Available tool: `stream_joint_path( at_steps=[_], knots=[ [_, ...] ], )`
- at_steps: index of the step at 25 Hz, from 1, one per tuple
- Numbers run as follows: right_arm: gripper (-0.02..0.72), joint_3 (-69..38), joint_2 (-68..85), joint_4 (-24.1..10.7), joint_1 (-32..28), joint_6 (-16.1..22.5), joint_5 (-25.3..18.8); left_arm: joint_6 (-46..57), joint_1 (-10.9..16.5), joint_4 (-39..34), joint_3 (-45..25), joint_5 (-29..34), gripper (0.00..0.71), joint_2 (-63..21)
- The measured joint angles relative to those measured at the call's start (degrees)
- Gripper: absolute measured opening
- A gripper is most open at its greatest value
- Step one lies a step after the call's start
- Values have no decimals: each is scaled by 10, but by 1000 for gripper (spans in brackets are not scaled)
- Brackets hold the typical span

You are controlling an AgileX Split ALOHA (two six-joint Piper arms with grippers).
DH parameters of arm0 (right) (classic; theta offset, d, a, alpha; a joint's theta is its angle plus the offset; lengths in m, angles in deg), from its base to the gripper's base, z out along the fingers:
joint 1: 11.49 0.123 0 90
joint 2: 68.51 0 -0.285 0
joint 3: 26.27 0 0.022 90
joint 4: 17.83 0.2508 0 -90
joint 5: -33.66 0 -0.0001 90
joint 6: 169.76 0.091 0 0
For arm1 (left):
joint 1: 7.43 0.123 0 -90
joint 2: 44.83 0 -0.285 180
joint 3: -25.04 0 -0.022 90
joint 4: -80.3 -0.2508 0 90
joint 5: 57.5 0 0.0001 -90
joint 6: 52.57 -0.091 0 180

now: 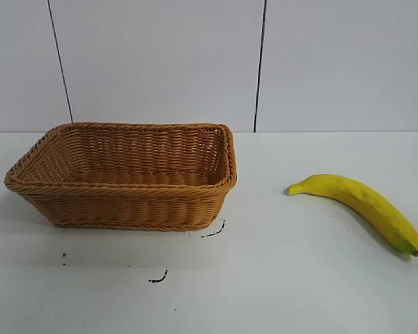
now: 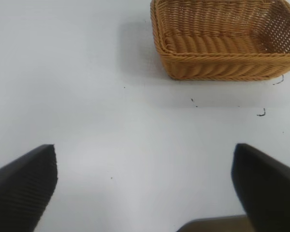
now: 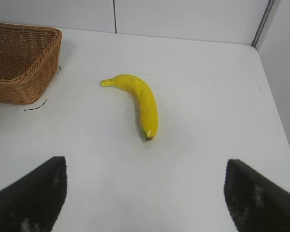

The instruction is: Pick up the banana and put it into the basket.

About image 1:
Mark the woven tan wicker basket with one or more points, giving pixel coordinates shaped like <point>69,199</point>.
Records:
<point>125,205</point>

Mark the yellow banana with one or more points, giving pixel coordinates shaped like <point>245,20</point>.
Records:
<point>369,205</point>

